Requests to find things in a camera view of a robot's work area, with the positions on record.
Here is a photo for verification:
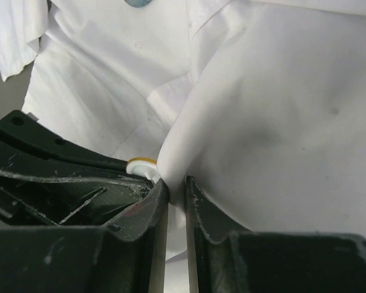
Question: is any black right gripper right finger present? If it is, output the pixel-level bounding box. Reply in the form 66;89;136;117
185;176;366;292

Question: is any white button-up shirt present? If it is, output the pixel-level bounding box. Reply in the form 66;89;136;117
0;0;366;263

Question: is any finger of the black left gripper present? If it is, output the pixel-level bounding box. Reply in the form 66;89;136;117
0;157;153;226
0;110;127;171

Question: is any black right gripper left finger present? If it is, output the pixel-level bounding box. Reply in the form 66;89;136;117
0;181;168;292

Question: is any yellow sunflower brooch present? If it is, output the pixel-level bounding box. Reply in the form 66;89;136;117
126;157;160;184

